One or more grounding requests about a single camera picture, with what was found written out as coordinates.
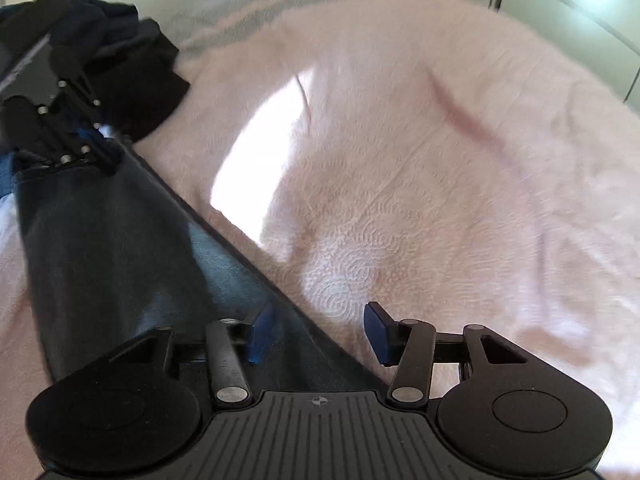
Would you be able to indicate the dark grey denim jeans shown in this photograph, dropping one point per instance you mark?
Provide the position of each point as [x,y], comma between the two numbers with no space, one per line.
[110,257]

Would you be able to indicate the black garment pile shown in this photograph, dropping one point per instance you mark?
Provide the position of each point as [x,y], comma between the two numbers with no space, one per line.
[128,61]

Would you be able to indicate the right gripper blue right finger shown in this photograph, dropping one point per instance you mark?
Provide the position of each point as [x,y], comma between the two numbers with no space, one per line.
[379,327]

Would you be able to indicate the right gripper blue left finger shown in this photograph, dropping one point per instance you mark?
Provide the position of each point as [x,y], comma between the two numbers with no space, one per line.
[259,335]

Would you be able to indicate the pink quilted bedspread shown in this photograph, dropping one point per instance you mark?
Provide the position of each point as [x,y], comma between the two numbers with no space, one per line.
[429,155]

